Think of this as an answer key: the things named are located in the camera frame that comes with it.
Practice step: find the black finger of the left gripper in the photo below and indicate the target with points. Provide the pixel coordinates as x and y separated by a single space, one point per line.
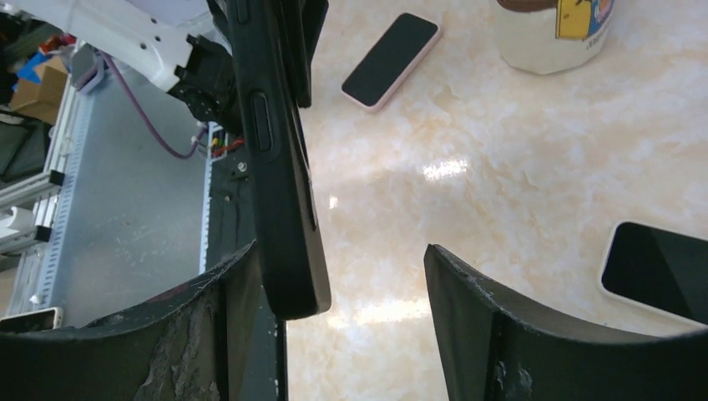
301 22

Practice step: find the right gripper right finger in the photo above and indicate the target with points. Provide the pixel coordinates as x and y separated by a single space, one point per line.
497 344

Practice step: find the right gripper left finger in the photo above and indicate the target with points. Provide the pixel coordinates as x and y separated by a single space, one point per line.
188 343

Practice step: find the black phone case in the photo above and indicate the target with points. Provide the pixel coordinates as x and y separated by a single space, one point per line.
293 262

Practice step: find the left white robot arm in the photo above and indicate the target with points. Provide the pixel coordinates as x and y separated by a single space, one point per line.
189 67

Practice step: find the pink cased phone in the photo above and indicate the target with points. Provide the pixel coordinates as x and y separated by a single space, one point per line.
393 57

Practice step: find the white phone off table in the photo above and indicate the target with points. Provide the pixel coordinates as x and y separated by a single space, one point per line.
35 321

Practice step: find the white cased phone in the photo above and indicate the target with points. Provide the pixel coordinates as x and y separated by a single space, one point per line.
663 270

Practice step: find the white cup brown lid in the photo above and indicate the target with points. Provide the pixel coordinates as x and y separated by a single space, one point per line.
547 37

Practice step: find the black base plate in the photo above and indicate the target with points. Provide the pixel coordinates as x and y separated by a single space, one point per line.
253 338

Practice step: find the grey slotted cable duct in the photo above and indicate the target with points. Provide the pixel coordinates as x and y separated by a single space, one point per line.
38 267

